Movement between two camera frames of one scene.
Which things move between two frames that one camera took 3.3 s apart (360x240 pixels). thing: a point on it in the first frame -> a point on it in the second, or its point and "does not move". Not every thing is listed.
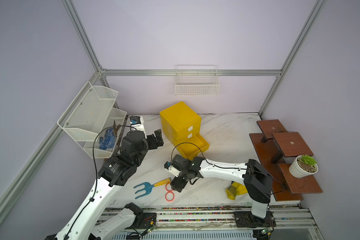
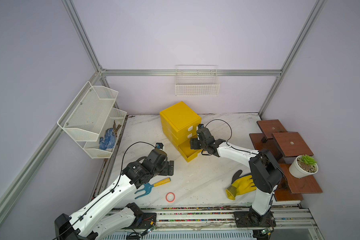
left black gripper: [153, 145] -> [165, 170]
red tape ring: [173, 198] does not move
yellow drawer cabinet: [182, 127] does not move
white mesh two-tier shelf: [92, 121] does not move
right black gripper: [175, 183] -> [193, 143]
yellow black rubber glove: [235, 189] does not move
